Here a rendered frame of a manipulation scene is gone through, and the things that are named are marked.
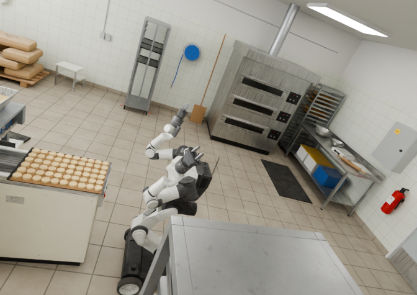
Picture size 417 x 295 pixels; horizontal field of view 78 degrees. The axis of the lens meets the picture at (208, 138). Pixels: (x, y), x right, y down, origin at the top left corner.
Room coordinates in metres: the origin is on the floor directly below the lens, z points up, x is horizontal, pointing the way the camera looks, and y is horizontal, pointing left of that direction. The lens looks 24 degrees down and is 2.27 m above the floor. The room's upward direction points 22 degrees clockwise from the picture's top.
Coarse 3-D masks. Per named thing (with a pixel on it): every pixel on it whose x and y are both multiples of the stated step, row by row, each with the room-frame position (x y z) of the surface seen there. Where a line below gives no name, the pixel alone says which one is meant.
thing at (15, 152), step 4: (0, 148) 1.46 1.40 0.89; (4, 148) 1.47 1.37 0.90; (8, 148) 1.48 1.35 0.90; (12, 148) 1.50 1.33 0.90; (16, 148) 1.51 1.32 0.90; (0, 152) 1.46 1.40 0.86; (4, 152) 1.47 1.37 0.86; (8, 152) 1.47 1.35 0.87; (12, 152) 1.48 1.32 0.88; (16, 152) 1.49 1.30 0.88; (20, 152) 1.50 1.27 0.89; (24, 152) 1.51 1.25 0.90; (12, 156) 1.48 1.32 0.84; (16, 156) 1.49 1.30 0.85; (20, 156) 1.50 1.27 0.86; (24, 156) 1.51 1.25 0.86
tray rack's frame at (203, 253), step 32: (192, 224) 0.49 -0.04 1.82; (224, 224) 0.53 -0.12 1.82; (192, 256) 0.40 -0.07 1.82; (224, 256) 0.43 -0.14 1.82; (256, 256) 0.47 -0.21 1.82; (288, 256) 0.51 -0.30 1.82; (320, 256) 0.56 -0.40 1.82; (192, 288) 0.33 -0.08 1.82; (224, 288) 0.36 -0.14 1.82; (256, 288) 0.39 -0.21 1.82; (288, 288) 0.42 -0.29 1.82; (320, 288) 0.45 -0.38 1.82; (352, 288) 0.49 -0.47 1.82
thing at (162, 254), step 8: (176, 216) 0.49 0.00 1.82; (168, 224) 0.48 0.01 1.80; (176, 224) 0.47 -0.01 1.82; (168, 232) 0.46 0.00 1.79; (168, 240) 0.46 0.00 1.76; (160, 248) 0.47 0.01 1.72; (168, 248) 0.47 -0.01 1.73; (160, 256) 0.46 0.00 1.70; (168, 256) 0.47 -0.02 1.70; (152, 264) 0.48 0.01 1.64; (160, 264) 0.47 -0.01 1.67; (152, 272) 0.46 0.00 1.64; (160, 272) 0.47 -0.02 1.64; (152, 280) 0.46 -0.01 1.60; (144, 288) 0.47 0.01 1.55; (152, 288) 0.47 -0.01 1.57
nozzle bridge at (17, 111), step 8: (8, 104) 1.60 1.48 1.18; (16, 104) 1.64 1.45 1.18; (24, 104) 1.68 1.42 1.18; (0, 112) 1.47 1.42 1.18; (8, 112) 1.51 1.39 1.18; (16, 112) 1.55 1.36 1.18; (24, 112) 1.67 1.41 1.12; (0, 120) 1.39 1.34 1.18; (8, 120) 1.43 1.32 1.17; (16, 120) 1.63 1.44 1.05; (24, 120) 1.68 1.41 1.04; (0, 128) 1.34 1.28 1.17; (8, 128) 1.51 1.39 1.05; (0, 136) 1.40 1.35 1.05; (8, 136) 1.64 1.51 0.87
